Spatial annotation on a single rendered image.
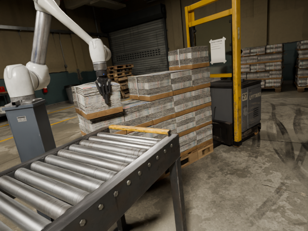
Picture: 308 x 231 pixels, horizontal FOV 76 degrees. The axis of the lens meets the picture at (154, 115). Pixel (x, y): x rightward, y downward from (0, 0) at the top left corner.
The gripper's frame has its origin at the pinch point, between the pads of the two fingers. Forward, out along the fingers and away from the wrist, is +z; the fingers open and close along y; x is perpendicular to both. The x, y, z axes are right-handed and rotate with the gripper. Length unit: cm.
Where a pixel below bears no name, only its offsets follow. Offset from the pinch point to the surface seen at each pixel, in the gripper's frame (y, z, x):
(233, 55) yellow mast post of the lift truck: -158, -19, 3
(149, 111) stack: -44, 21, -13
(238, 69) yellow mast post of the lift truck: -162, -2, 7
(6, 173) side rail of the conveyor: 64, 16, 39
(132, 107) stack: -27.3, 14.4, -12.0
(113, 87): -7.8, -6.8, -1.4
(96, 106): 7.1, 4.7, -4.1
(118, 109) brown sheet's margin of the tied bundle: -10.0, 10.9, -2.9
